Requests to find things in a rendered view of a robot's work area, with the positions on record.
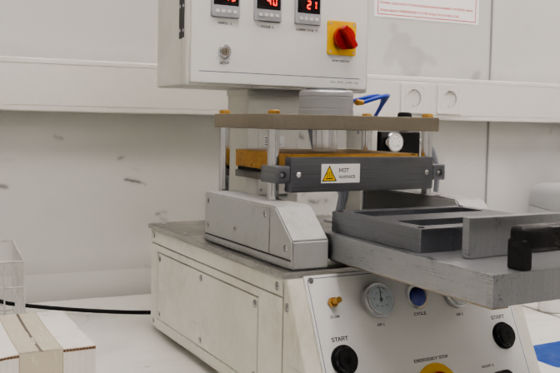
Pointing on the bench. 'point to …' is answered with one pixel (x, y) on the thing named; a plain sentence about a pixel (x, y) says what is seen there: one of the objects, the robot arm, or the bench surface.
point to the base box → (241, 311)
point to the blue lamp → (417, 295)
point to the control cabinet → (265, 37)
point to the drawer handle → (531, 243)
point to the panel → (407, 330)
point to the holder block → (409, 226)
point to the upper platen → (250, 160)
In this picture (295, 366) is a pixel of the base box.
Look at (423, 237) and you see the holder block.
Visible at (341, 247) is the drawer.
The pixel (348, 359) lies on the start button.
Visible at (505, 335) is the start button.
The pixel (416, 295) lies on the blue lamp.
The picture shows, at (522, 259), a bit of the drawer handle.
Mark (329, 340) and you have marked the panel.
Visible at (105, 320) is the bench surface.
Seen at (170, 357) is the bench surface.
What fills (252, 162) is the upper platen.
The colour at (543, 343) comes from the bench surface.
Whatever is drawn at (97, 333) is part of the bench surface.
